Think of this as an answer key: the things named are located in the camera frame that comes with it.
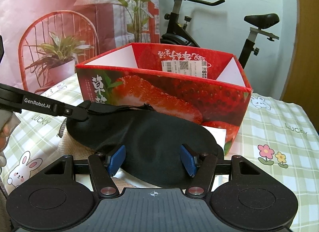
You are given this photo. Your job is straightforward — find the red strawberry print cardboard box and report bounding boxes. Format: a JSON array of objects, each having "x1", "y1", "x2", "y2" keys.
[{"x1": 75, "y1": 42, "x2": 253, "y2": 157}]

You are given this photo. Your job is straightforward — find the black eye mask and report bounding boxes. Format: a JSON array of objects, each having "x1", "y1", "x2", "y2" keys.
[{"x1": 66, "y1": 100, "x2": 225, "y2": 189}]

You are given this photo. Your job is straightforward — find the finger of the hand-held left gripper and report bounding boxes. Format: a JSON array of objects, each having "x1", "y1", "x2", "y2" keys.
[{"x1": 55, "y1": 100, "x2": 92, "y2": 123}]

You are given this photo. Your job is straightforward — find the black exercise bike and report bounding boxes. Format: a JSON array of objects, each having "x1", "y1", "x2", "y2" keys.
[{"x1": 157, "y1": 0, "x2": 281, "y2": 71}]

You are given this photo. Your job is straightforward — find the grey knitted fabric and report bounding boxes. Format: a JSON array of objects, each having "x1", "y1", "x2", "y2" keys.
[{"x1": 57, "y1": 119, "x2": 68, "y2": 139}]

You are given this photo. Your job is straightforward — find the wooden door panel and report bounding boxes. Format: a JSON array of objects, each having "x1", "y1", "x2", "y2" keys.
[{"x1": 282, "y1": 0, "x2": 319, "y2": 114}]

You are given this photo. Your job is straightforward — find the person's left hand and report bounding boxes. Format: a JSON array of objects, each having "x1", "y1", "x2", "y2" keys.
[{"x1": 0, "y1": 112, "x2": 22, "y2": 151}]

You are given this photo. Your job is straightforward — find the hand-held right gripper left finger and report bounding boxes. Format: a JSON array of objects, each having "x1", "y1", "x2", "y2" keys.
[{"x1": 43, "y1": 145, "x2": 127, "y2": 199}]

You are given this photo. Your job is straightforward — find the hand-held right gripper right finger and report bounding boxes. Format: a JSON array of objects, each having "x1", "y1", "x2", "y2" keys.
[{"x1": 180, "y1": 143, "x2": 261, "y2": 198}]

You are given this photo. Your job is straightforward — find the green checked rabbit tablecloth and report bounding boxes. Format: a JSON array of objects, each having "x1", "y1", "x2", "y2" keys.
[{"x1": 0, "y1": 72, "x2": 319, "y2": 232}]

